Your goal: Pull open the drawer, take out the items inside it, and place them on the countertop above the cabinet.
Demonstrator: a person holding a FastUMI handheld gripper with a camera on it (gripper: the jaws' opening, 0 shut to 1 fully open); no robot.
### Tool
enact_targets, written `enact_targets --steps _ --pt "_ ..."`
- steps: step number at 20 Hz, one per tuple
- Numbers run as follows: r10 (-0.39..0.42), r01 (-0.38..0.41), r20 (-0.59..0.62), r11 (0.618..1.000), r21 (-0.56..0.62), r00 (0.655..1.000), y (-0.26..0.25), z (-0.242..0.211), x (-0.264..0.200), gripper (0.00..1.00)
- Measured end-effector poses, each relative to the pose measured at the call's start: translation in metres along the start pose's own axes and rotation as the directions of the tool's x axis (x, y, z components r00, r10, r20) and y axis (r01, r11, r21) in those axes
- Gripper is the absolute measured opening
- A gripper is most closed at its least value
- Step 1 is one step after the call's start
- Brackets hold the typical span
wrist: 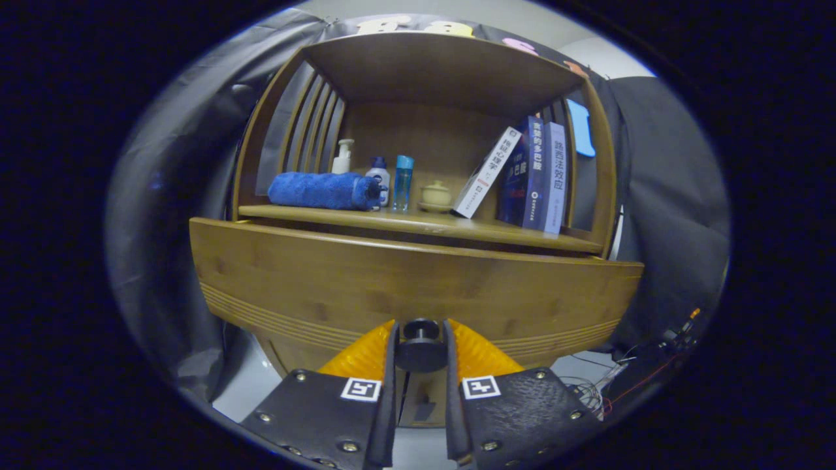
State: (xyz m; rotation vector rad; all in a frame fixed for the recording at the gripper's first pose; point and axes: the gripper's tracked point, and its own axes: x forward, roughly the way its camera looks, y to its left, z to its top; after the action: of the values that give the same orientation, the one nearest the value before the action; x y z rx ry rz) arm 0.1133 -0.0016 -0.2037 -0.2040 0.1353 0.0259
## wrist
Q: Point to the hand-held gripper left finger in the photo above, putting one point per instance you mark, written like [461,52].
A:
[389,418]

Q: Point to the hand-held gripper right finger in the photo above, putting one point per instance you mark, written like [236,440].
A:
[453,418]

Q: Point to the black round drawer knob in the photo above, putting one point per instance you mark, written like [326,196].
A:
[421,352]

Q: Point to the wooden drawer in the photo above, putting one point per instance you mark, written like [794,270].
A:
[392,281]

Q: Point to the wooden cabinet door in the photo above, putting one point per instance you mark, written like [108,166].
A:
[436,391]
[408,391]

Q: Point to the wooden countertop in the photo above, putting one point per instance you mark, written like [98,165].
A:
[431,223]

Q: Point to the wooden cabinet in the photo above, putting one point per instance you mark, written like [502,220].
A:
[418,137]

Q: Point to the beige lidded teacup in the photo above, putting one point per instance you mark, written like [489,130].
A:
[435,196]

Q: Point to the clear blue bottle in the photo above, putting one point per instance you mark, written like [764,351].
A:
[403,186]

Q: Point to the blue rolled towel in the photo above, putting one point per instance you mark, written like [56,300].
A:
[313,190]

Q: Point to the white bottle with blue cap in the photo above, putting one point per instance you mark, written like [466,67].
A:
[379,175]

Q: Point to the white book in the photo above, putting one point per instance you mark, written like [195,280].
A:
[486,173]

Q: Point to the dark blue book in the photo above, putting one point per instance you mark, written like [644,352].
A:
[522,176]

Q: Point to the white pump bottle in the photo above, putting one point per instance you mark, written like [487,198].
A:
[341,163]

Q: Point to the light blue book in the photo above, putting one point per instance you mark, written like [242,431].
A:
[555,176]

